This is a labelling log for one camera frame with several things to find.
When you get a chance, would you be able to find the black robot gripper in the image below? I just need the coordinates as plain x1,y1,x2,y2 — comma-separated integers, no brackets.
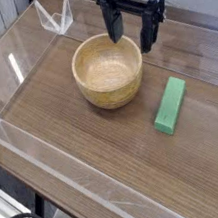
97,0,165,53

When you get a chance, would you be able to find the green rectangular block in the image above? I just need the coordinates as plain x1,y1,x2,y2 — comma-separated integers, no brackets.
154,77,186,135

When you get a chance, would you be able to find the brown wooden bowl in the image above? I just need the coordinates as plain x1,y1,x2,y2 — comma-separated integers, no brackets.
71,34,143,110

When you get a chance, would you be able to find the clear acrylic front barrier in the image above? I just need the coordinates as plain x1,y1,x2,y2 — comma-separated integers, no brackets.
0,119,184,218

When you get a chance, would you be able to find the black table leg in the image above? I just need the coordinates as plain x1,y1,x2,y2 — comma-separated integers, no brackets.
34,194,45,218

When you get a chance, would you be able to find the clear acrylic corner bracket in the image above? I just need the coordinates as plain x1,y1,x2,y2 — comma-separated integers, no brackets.
34,0,73,35

